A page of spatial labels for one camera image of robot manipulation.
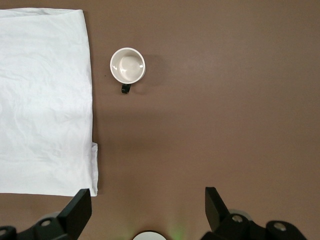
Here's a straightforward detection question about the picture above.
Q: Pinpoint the white folded cloth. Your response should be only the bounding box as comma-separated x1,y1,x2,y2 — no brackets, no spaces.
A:
0,8,99,198

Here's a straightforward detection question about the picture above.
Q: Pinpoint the white mug with black handle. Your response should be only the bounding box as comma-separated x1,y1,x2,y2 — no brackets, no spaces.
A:
109,47,147,95

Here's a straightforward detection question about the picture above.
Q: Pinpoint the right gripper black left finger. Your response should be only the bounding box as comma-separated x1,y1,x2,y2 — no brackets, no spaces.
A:
0,188,92,240

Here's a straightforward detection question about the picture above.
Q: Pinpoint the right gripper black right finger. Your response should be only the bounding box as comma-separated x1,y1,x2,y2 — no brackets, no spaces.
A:
200,186,307,240

